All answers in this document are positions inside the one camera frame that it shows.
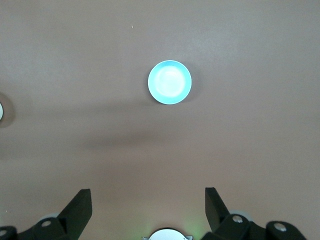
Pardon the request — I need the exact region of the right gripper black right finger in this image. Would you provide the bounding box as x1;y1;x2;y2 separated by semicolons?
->
202;187;310;240

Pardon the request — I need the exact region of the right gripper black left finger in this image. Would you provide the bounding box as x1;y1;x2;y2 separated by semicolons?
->
0;189;93;240

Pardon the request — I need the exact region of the blue bowl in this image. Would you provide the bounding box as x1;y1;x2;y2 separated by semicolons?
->
147;59;193;106

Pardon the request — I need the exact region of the brown table mat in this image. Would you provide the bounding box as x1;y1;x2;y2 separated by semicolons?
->
0;0;320;240

